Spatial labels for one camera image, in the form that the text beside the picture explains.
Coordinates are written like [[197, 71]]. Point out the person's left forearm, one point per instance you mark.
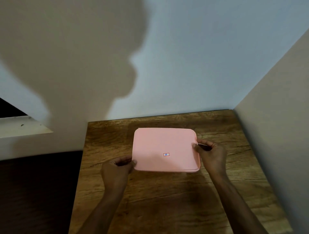
[[101, 212]]

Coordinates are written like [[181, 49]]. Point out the person's left hand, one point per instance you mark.
[[115, 174]]

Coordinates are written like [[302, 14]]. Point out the person's left thumb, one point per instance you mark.
[[126, 165]]

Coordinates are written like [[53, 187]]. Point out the person's right forearm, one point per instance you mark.
[[237, 205]]

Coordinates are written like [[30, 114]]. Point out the white window sill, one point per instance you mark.
[[21, 126]]

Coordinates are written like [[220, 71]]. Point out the person's right hand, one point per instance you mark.
[[214, 158]]

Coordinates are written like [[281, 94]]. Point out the person's right thumb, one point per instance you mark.
[[199, 148]]

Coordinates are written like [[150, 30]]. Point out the pink plastic container lid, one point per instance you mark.
[[164, 149]]

